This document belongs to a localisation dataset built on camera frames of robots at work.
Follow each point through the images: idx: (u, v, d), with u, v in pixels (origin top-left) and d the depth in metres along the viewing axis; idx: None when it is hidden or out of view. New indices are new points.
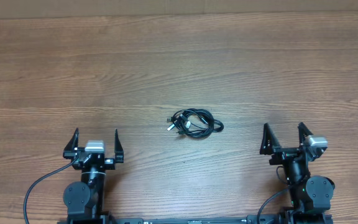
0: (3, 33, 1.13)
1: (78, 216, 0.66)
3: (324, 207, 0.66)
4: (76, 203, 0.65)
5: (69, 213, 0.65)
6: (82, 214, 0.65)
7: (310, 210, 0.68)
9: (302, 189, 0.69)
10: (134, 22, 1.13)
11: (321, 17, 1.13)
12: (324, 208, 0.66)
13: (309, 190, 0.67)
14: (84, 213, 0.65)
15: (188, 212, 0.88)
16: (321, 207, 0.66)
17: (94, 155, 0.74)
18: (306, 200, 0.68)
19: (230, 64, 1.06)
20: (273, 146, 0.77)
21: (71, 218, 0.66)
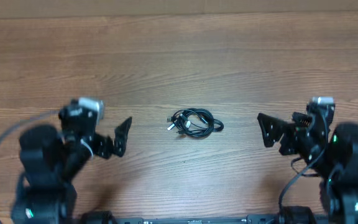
0: (3, 33, 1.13)
1: (34, 164, 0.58)
3: None
4: (33, 144, 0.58)
5: (22, 154, 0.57)
6: (38, 157, 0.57)
7: (352, 163, 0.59)
9: (335, 139, 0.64)
10: (134, 22, 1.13)
11: (321, 17, 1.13)
12: None
13: (341, 134, 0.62)
14: (40, 158, 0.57)
15: (188, 211, 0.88)
16: None
17: (85, 114, 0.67)
18: (342, 154, 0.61)
19: (230, 64, 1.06)
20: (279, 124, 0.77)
21: (25, 164, 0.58)
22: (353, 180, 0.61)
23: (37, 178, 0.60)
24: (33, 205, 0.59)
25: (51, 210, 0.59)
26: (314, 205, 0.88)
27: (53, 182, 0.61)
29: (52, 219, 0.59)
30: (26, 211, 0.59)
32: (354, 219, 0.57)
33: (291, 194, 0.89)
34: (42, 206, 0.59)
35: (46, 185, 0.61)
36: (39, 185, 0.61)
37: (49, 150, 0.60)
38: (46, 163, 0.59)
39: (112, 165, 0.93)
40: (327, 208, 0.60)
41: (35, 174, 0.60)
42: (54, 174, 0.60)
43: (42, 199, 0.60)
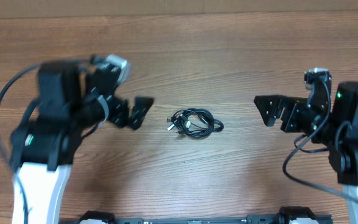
0: (3, 33, 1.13)
1: (51, 86, 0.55)
3: None
4: (55, 69, 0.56)
5: (41, 72, 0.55)
6: (55, 79, 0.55)
7: None
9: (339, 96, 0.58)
10: (134, 22, 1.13)
11: (321, 16, 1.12)
12: None
13: (344, 89, 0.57)
14: (58, 80, 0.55)
15: (188, 211, 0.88)
16: None
17: (112, 69, 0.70)
18: (347, 110, 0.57)
19: (230, 64, 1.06)
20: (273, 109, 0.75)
21: (40, 83, 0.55)
22: None
23: (47, 106, 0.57)
24: (38, 130, 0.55)
25: (54, 137, 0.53)
26: (314, 205, 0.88)
27: (61, 114, 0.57)
29: (53, 147, 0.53)
30: (27, 137, 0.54)
32: None
33: (291, 194, 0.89)
34: (46, 132, 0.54)
35: (53, 116, 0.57)
36: (45, 116, 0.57)
37: (63, 81, 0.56)
38: (64, 91, 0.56)
39: (112, 165, 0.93)
40: (337, 168, 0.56)
41: (47, 102, 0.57)
42: (66, 104, 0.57)
43: (47, 125, 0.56)
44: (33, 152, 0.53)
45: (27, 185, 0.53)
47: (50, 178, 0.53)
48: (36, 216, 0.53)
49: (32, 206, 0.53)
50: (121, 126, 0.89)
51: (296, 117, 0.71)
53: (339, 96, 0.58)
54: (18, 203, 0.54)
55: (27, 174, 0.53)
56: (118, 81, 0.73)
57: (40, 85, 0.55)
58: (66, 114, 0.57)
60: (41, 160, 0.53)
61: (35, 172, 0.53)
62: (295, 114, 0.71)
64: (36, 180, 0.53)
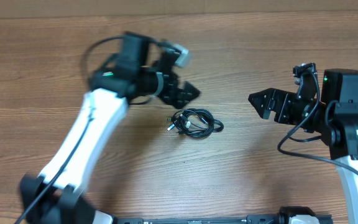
0: (3, 33, 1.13)
1: (131, 44, 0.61)
3: (357, 81, 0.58)
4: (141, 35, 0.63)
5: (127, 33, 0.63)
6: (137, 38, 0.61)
7: (344, 94, 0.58)
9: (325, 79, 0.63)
10: (134, 21, 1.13)
11: (321, 16, 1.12)
12: (357, 84, 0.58)
13: (330, 72, 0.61)
14: (138, 39, 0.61)
15: (188, 211, 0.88)
16: (352, 81, 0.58)
17: (176, 53, 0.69)
18: (334, 91, 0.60)
19: (230, 64, 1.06)
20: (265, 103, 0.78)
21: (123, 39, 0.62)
22: (351, 114, 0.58)
23: (122, 60, 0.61)
24: (115, 71, 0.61)
25: (126, 81, 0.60)
26: (314, 205, 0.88)
27: (132, 69, 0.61)
29: (123, 88, 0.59)
30: (105, 72, 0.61)
32: (355, 144, 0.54)
33: (290, 194, 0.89)
34: (120, 74, 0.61)
35: (125, 69, 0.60)
36: (119, 65, 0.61)
37: (142, 43, 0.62)
38: (141, 51, 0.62)
39: (113, 165, 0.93)
40: (327, 142, 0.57)
41: (123, 58, 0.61)
42: (138, 63, 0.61)
43: (122, 70, 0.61)
44: (107, 84, 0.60)
45: (97, 101, 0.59)
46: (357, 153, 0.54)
47: (115, 102, 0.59)
48: (95, 127, 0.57)
49: (94, 117, 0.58)
50: (167, 102, 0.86)
51: (288, 108, 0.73)
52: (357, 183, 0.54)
53: (326, 79, 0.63)
54: (84, 121, 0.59)
55: (100, 98, 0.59)
56: (177, 64, 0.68)
57: (123, 40, 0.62)
58: (135, 70, 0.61)
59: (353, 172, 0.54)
60: (109, 89, 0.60)
61: (105, 97, 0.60)
62: (287, 105, 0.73)
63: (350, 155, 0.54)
64: (105, 101, 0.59)
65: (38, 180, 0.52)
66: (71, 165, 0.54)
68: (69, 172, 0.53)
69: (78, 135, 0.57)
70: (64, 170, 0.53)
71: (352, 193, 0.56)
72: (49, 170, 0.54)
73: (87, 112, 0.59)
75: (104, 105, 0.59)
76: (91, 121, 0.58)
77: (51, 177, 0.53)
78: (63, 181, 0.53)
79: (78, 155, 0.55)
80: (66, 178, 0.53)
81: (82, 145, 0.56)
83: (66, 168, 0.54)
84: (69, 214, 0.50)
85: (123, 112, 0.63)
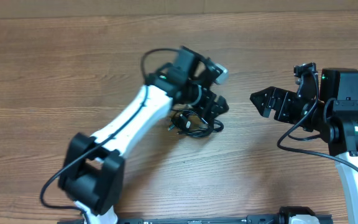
0: (3, 33, 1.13)
1: (186, 58, 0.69)
3: (353, 79, 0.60)
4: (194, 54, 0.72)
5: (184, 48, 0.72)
6: (190, 53, 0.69)
7: (342, 91, 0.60)
9: (322, 78, 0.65)
10: (134, 22, 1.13)
11: (321, 17, 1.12)
12: (354, 81, 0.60)
13: (327, 71, 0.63)
14: (191, 55, 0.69)
15: (188, 211, 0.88)
16: (349, 78, 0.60)
17: (216, 70, 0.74)
18: (332, 89, 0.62)
19: (230, 64, 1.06)
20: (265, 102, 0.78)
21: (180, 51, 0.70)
22: (349, 111, 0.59)
23: (175, 69, 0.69)
24: (168, 75, 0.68)
25: (175, 86, 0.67)
26: (314, 205, 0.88)
27: (181, 79, 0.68)
29: (173, 90, 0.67)
30: (161, 75, 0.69)
32: (354, 140, 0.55)
33: (290, 194, 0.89)
34: (171, 80, 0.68)
35: (176, 76, 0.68)
36: (171, 72, 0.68)
37: (192, 58, 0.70)
38: (191, 65, 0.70)
39: None
40: (325, 139, 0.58)
41: (176, 68, 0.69)
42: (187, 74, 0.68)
43: (172, 76, 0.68)
44: (160, 85, 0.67)
45: (151, 93, 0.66)
46: (355, 149, 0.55)
47: (164, 99, 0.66)
48: (145, 112, 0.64)
49: (146, 104, 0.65)
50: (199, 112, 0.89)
51: (287, 106, 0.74)
52: (355, 179, 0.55)
53: (324, 78, 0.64)
54: (133, 107, 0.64)
55: (153, 91, 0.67)
56: (216, 81, 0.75)
57: (180, 53, 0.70)
58: (184, 79, 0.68)
59: (352, 168, 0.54)
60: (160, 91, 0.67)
61: (159, 94, 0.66)
62: (287, 103, 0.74)
63: (349, 150, 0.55)
64: (157, 93, 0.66)
65: (91, 139, 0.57)
66: (120, 137, 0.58)
68: (118, 140, 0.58)
69: (128, 115, 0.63)
70: (114, 138, 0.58)
71: (351, 190, 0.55)
72: (100, 134, 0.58)
73: (141, 99, 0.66)
75: (156, 96, 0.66)
76: (143, 107, 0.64)
77: (101, 140, 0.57)
78: (110, 147, 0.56)
79: (126, 130, 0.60)
80: (114, 145, 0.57)
81: (132, 126, 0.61)
83: (116, 137, 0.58)
84: (109, 177, 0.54)
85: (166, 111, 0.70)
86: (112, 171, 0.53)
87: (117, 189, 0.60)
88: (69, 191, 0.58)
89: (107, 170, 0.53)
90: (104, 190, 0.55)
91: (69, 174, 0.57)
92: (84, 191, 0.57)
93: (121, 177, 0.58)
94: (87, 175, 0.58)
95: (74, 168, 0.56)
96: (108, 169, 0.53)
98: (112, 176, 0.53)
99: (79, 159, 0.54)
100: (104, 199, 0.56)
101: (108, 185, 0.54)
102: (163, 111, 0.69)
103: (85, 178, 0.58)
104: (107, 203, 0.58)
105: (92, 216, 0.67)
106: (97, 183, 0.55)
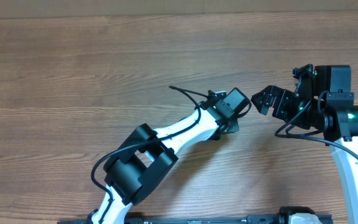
0: (3, 33, 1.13)
1: (235, 98, 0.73)
3: (346, 72, 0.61)
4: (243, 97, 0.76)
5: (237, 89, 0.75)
6: (242, 98, 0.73)
7: (334, 84, 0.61)
9: (315, 73, 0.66)
10: (134, 22, 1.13)
11: (321, 17, 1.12)
12: (345, 74, 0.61)
13: (320, 67, 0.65)
14: (242, 98, 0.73)
15: (188, 211, 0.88)
16: (340, 72, 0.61)
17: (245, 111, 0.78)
18: (324, 83, 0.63)
19: (230, 64, 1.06)
20: (262, 103, 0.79)
21: (233, 91, 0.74)
22: (342, 102, 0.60)
23: (222, 104, 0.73)
24: (219, 107, 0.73)
25: (224, 117, 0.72)
26: (314, 205, 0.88)
27: (228, 114, 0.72)
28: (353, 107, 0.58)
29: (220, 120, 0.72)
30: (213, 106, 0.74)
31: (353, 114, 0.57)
32: (348, 127, 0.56)
33: (290, 194, 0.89)
34: (220, 112, 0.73)
35: (223, 111, 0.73)
36: (220, 106, 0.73)
37: (243, 101, 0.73)
38: (240, 106, 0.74)
39: None
40: (321, 127, 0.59)
41: (226, 104, 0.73)
42: (234, 112, 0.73)
43: (222, 110, 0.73)
44: (211, 113, 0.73)
45: (204, 115, 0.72)
46: (349, 134, 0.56)
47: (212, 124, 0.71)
48: (197, 129, 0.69)
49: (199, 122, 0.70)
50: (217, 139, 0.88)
51: (286, 104, 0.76)
52: (350, 163, 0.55)
53: (316, 73, 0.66)
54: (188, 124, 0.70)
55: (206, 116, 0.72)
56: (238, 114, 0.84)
57: (232, 93, 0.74)
58: (230, 115, 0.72)
59: (345, 151, 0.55)
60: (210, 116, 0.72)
61: (209, 119, 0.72)
62: (285, 101, 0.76)
63: (343, 135, 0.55)
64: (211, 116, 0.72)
65: (154, 132, 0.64)
66: (175, 141, 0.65)
68: (174, 142, 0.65)
69: (182, 126, 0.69)
70: (170, 139, 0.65)
71: (347, 174, 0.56)
72: (161, 130, 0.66)
73: (195, 117, 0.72)
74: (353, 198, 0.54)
75: (208, 119, 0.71)
76: (196, 124, 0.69)
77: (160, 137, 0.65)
78: (167, 144, 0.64)
79: (180, 137, 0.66)
80: (169, 144, 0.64)
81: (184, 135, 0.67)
83: (173, 139, 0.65)
84: (160, 170, 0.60)
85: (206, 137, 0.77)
86: (165, 165, 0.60)
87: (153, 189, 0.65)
88: (114, 174, 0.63)
89: (160, 164, 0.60)
90: (150, 180, 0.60)
91: (122, 157, 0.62)
92: (129, 178, 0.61)
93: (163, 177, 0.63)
94: (133, 165, 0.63)
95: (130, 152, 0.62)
96: (162, 163, 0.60)
98: (163, 170, 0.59)
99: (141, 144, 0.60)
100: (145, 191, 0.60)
101: (156, 177, 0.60)
102: (207, 134, 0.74)
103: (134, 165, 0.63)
104: (143, 196, 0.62)
105: (114, 209, 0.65)
106: (146, 173, 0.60)
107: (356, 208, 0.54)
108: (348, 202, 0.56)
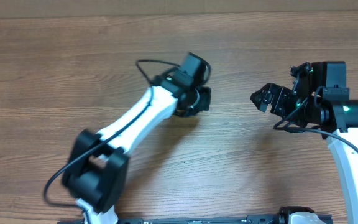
0: (2, 33, 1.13)
1: (192, 62, 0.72)
3: (340, 68, 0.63)
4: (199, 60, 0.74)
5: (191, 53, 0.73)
6: (197, 61, 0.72)
7: (330, 79, 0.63)
9: (311, 70, 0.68)
10: (134, 21, 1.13)
11: (321, 16, 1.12)
12: (340, 71, 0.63)
13: (316, 64, 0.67)
14: (198, 61, 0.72)
15: (188, 211, 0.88)
16: (336, 68, 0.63)
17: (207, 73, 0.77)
18: (320, 80, 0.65)
19: (230, 64, 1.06)
20: (261, 102, 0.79)
21: (188, 56, 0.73)
22: (338, 98, 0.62)
23: (179, 74, 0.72)
24: (176, 78, 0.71)
25: (182, 88, 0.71)
26: (314, 205, 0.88)
27: (188, 82, 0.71)
28: (348, 101, 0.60)
29: (179, 92, 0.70)
30: (167, 76, 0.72)
31: (348, 107, 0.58)
32: (344, 119, 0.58)
33: (290, 194, 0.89)
34: (178, 83, 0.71)
35: (181, 80, 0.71)
36: (178, 75, 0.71)
37: (199, 65, 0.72)
38: (198, 70, 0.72)
39: None
40: (317, 121, 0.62)
41: (183, 73, 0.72)
42: (192, 78, 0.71)
43: (179, 79, 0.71)
44: (166, 86, 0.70)
45: (156, 93, 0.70)
46: (345, 126, 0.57)
47: (169, 99, 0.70)
48: (150, 112, 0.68)
49: (151, 104, 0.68)
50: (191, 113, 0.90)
51: (283, 101, 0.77)
52: (347, 152, 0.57)
53: (312, 71, 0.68)
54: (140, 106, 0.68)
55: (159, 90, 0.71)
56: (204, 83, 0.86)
57: (186, 58, 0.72)
58: (190, 82, 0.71)
59: (342, 142, 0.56)
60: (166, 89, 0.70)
61: (163, 95, 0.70)
62: (283, 98, 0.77)
63: (339, 127, 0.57)
64: (164, 94, 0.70)
65: (96, 136, 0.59)
66: (125, 136, 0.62)
68: (123, 139, 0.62)
69: (135, 114, 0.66)
70: (119, 135, 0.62)
71: (344, 163, 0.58)
72: (106, 130, 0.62)
73: (147, 99, 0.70)
74: (350, 186, 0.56)
75: (162, 97, 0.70)
76: (149, 106, 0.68)
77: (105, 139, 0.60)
78: (117, 144, 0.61)
79: (130, 131, 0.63)
80: (120, 141, 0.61)
81: (139, 123, 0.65)
83: (122, 135, 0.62)
84: (112, 175, 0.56)
85: (168, 113, 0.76)
86: (115, 168, 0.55)
87: (119, 187, 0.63)
88: (72, 190, 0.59)
89: (111, 167, 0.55)
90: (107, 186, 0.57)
91: (73, 171, 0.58)
92: (87, 190, 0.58)
93: (123, 174, 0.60)
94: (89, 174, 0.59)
95: (79, 163, 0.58)
96: (113, 166, 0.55)
98: (115, 174, 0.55)
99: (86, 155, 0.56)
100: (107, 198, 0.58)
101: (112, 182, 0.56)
102: (168, 110, 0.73)
103: (89, 173, 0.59)
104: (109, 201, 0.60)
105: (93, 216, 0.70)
106: (102, 180, 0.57)
107: (353, 196, 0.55)
108: (346, 193, 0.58)
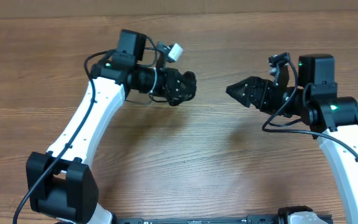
0: (4, 34, 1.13)
1: (128, 40, 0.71)
3: (329, 64, 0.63)
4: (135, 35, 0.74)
5: (123, 30, 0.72)
6: (133, 36, 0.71)
7: (319, 76, 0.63)
9: (300, 64, 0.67)
10: (134, 22, 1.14)
11: (321, 17, 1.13)
12: (329, 67, 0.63)
13: (304, 58, 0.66)
14: (135, 37, 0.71)
15: (188, 211, 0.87)
16: (325, 65, 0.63)
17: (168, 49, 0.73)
18: (308, 76, 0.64)
19: (230, 64, 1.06)
20: (247, 99, 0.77)
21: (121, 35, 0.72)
22: (326, 94, 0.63)
23: (119, 55, 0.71)
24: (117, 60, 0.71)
25: (123, 71, 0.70)
26: (314, 205, 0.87)
27: (130, 61, 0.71)
28: (335, 99, 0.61)
29: (122, 77, 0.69)
30: (106, 63, 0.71)
31: (335, 106, 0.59)
32: (332, 118, 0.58)
33: (290, 194, 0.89)
34: (119, 65, 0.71)
35: (123, 61, 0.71)
36: (118, 57, 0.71)
37: (137, 40, 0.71)
38: (137, 45, 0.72)
39: (112, 165, 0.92)
40: (306, 121, 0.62)
41: (122, 52, 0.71)
42: (134, 56, 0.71)
43: (120, 61, 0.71)
44: (109, 73, 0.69)
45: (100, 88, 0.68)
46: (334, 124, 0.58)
47: (115, 88, 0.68)
48: (97, 109, 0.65)
49: (97, 101, 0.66)
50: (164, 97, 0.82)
51: (268, 95, 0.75)
52: (339, 152, 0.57)
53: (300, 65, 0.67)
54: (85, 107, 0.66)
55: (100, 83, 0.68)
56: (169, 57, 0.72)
57: (122, 37, 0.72)
58: (133, 61, 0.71)
59: (333, 141, 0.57)
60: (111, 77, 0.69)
61: (109, 87, 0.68)
62: (267, 91, 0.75)
63: (328, 126, 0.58)
64: (107, 86, 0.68)
65: (47, 156, 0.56)
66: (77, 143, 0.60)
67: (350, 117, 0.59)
68: (76, 149, 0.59)
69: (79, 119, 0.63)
70: (70, 147, 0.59)
71: (337, 163, 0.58)
72: (55, 147, 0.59)
73: (91, 96, 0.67)
74: (346, 186, 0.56)
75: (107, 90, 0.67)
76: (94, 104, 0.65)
77: (58, 154, 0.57)
78: (69, 156, 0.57)
79: (82, 135, 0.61)
80: (74, 152, 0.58)
81: (87, 125, 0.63)
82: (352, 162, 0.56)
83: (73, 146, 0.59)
84: (76, 188, 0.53)
85: (121, 99, 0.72)
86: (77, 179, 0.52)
87: (94, 193, 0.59)
88: (46, 213, 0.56)
89: (73, 182, 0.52)
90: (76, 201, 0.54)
91: (38, 196, 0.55)
92: (60, 208, 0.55)
93: (91, 181, 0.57)
94: (56, 192, 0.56)
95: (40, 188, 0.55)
96: (74, 180, 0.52)
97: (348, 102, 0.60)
98: (79, 185, 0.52)
99: (42, 178, 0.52)
100: (82, 209, 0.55)
101: (80, 195, 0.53)
102: (119, 101, 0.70)
103: (55, 193, 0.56)
104: (87, 211, 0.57)
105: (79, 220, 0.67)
106: (69, 196, 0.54)
107: (349, 195, 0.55)
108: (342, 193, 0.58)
